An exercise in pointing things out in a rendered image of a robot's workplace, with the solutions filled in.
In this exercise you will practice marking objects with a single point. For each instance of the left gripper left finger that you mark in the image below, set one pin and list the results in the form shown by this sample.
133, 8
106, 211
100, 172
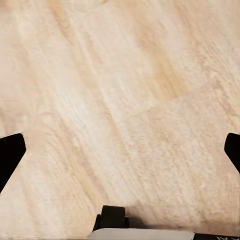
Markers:
12, 149

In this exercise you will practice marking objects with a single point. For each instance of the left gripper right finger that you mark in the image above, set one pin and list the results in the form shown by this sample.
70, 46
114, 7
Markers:
232, 149

